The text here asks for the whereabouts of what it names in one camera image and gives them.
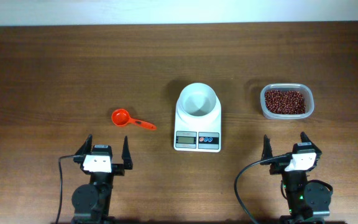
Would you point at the clear plastic container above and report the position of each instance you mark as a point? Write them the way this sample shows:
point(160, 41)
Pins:
point(303, 89)

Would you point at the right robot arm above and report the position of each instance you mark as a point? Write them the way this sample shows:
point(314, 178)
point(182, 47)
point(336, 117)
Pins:
point(308, 200)

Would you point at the white digital kitchen scale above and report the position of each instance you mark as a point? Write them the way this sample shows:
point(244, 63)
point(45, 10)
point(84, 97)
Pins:
point(198, 134)

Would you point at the orange measuring scoop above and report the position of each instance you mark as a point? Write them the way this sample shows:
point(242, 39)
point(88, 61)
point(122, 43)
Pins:
point(121, 117)

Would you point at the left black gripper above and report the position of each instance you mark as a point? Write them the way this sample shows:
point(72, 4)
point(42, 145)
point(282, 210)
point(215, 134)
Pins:
point(115, 168)

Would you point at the white round bowl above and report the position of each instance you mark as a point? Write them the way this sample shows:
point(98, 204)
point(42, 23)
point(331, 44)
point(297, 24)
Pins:
point(197, 99)

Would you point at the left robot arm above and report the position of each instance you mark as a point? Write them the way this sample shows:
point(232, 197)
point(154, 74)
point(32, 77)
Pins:
point(91, 201)

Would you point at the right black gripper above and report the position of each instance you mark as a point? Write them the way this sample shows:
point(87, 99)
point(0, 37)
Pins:
point(276, 168)

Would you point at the red beans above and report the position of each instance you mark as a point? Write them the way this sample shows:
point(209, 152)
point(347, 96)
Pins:
point(285, 102)

